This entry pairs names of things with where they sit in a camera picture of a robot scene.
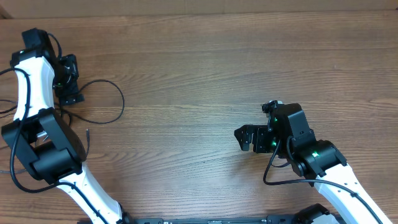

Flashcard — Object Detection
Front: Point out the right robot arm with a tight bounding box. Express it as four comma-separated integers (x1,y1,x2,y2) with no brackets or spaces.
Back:
234,100,390,223

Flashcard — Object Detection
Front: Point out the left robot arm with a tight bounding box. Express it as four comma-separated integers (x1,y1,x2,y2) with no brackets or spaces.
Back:
1,28,132,223

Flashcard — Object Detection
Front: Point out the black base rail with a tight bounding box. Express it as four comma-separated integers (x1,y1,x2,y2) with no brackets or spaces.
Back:
123,203,345,224

